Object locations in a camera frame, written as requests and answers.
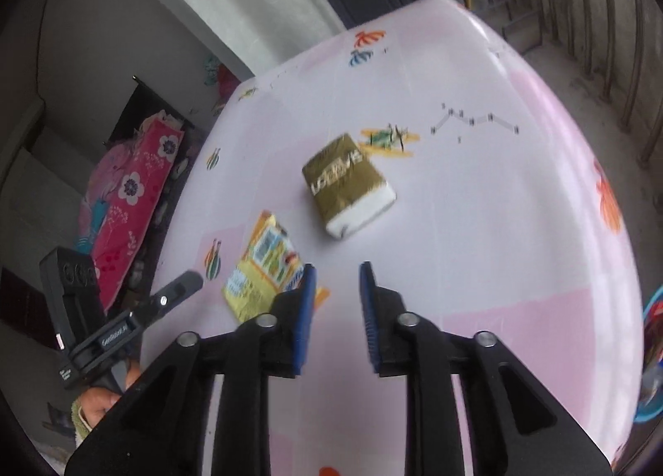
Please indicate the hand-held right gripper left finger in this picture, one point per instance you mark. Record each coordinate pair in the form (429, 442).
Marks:
(305, 310)

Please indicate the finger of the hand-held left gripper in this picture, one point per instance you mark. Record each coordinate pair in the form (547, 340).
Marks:
(171, 295)

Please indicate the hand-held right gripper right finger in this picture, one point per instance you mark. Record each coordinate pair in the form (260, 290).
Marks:
(369, 310)

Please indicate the yellow snack wrapper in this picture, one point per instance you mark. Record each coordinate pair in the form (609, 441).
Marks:
(259, 269)

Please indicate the olive green tissue pack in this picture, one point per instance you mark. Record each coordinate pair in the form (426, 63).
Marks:
(342, 175)

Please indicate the blue plastic wastebasket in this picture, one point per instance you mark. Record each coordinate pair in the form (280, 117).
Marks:
(653, 310)

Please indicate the person's left hand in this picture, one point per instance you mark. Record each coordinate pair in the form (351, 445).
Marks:
(101, 401)

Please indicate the pink floral quilt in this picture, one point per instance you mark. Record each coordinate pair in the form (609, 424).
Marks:
(134, 181)

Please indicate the white green fluffy robe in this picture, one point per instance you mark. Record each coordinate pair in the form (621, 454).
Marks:
(80, 424)

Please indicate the table with balloon tablecloth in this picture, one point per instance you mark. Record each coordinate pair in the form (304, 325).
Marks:
(466, 196)

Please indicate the red teal cloth bundle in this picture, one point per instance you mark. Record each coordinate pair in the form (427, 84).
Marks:
(220, 82)

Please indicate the metal dustpan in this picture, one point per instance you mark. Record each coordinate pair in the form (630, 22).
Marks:
(523, 33)

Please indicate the metal balcony railing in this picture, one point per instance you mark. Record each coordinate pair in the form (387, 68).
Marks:
(608, 15)

